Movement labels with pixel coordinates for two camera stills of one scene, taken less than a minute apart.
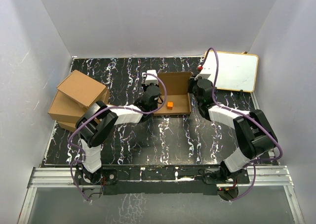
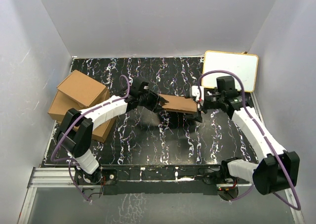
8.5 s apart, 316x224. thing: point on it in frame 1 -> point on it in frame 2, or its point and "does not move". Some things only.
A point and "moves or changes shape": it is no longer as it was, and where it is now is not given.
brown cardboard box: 178,98 moves or changes shape
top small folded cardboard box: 83,89 does not move
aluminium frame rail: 52,177 does not move
